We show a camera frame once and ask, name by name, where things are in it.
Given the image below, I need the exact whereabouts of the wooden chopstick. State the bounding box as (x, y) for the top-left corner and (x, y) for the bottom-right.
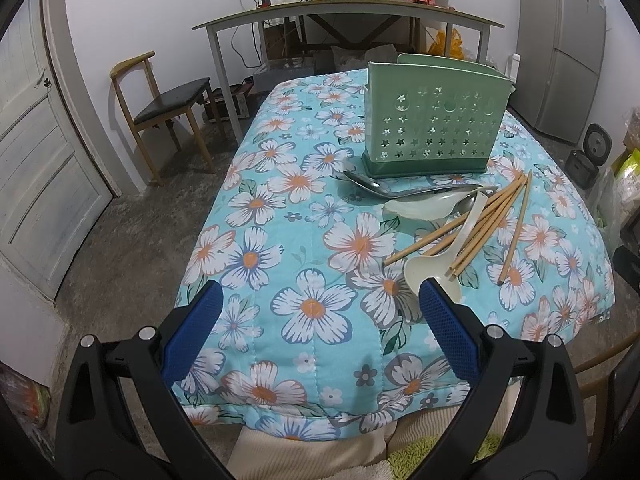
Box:
(383, 176), (525, 266)
(447, 179), (524, 273)
(498, 170), (533, 286)
(448, 173), (527, 276)
(424, 181), (519, 256)

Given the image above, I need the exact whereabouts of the metal spoon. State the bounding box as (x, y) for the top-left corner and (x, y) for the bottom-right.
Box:
(334, 170), (480, 200)

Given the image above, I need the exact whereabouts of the green plastic utensil holder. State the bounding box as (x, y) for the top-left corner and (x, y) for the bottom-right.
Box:
(362, 53), (514, 178)

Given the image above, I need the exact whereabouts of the floral blue tablecloth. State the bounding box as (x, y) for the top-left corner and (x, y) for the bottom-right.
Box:
(174, 70), (615, 441)

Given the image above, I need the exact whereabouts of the black rice cooker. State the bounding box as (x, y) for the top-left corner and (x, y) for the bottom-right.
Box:
(565, 124), (612, 190)

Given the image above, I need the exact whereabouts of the white panel door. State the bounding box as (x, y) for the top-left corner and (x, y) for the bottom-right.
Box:
(1, 0), (112, 299)

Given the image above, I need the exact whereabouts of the yellow green rice bag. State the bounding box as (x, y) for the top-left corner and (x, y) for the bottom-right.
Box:
(615, 148), (640, 200)

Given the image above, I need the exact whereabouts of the wooden chair black seat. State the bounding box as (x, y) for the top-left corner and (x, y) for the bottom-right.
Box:
(110, 51), (215, 185)

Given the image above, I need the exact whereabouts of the yellow plastic bag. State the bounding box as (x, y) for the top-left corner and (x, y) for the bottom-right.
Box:
(427, 28), (465, 60)

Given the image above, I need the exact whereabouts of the grey metal desk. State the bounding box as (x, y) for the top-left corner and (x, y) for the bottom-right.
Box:
(191, 0), (507, 148)

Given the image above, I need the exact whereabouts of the grey refrigerator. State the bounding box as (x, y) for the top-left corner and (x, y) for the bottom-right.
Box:
(510, 0), (606, 145)

